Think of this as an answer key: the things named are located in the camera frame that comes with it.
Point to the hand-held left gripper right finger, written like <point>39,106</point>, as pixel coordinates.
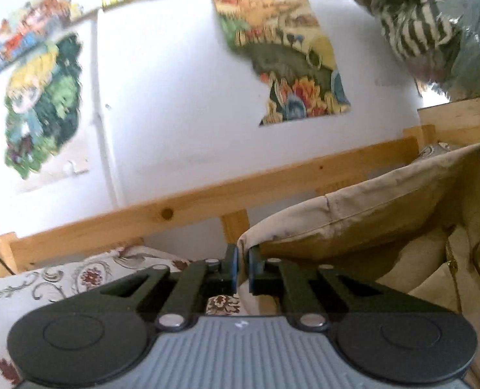
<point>256,267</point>

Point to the clear bag with striped cloth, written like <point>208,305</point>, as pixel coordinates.
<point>414,20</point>

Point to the green cartoon wall poster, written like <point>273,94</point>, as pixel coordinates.
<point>41,105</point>

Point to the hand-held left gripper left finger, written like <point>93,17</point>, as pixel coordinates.
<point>232,265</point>

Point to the white wall conduit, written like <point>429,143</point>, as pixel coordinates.
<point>102,129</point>

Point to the landscape flower wall poster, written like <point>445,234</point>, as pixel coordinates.
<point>288,56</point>

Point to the red and blue wall poster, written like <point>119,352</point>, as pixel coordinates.
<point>25,28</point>

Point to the floral bedsheet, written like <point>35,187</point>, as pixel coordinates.
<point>41,287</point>

